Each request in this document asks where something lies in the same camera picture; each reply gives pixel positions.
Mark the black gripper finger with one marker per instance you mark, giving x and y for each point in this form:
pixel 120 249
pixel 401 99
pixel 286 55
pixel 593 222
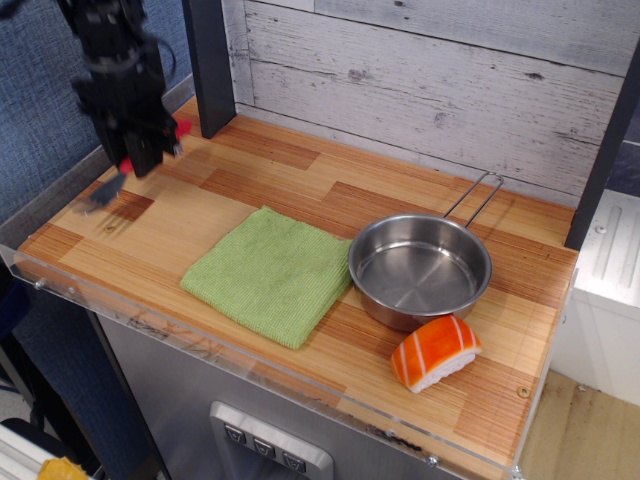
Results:
pixel 110 131
pixel 146 150

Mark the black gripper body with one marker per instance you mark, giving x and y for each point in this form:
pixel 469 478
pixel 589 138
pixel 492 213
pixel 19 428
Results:
pixel 124 91

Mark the red handled metal fork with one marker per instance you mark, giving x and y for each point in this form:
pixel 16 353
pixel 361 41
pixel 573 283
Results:
pixel 105 194

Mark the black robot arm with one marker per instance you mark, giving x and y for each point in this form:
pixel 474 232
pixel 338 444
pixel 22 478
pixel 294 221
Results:
pixel 108 22

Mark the green cloth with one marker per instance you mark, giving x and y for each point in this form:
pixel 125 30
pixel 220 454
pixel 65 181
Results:
pixel 274 275

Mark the clear acrylic edge guard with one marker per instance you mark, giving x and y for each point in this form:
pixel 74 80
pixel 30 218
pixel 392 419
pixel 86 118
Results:
pixel 336 392

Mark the small steel pan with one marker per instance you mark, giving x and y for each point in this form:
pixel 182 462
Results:
pixel 412 268

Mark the silver button control panel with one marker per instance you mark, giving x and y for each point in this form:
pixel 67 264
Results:
pixel 251 448

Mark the yellow object at corner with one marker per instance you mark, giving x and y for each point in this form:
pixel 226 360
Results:
pixel 61 469

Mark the salmon nigiri sushi toy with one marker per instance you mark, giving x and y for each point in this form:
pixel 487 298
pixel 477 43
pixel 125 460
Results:
pixel 434 351

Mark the white ribbed sink unit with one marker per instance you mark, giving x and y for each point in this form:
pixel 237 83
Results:
pixel 608 262

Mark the dark left vertical post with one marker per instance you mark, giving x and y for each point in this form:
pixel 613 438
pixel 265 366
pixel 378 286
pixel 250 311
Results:
pixel 210 62

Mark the dark vertical post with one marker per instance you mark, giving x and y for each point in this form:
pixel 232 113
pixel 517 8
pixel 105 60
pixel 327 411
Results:
pixel 614 135
pixel 210 62

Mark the dark right vertical post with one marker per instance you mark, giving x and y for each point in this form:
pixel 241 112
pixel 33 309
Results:
pixel 614 135

